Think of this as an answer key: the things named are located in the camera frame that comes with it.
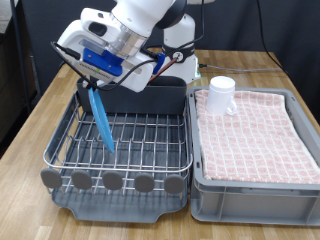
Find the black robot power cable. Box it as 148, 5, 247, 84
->
139, 44, 165, 58

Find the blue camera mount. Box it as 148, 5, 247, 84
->
82, 47, 125, 77

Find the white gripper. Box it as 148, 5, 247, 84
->
56, 21, 158, 94

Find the black backdrop curtain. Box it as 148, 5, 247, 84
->
19, 0, 320, 124

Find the pink checkered towel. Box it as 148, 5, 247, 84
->
194, 89, 320, 185

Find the blue plastic plate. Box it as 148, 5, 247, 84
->
87, 87, 116, 154

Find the white plastic mug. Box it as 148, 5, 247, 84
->
205, 75, 238, 117

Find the brown wooden spoon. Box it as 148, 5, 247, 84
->
148, 56, 179, 83

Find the black hanging cable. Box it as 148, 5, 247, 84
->
254, 0, 289, 76

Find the metal wire dish rack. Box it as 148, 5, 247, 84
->
39, 89, 194, 198

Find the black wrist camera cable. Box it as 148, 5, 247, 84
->
50, 0, 206, 93

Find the grey table cable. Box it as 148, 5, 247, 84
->
198, 63, 284, 73

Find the dark grey dish rack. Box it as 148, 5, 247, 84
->
43, 93, 193, 224

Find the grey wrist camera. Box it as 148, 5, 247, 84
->
77, 58, 114, 82

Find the blue cable clip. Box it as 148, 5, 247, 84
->
153, 52, 167, 75

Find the dark grey utensil caddy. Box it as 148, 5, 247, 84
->
76, 74, 188, 116

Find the dark side cabinet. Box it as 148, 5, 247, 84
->
0, 0, 38, 158

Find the grey plastic crate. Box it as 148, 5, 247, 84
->
187, 86, 320, 227

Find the black metal pole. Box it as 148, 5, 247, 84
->
9, 0, 33, 114

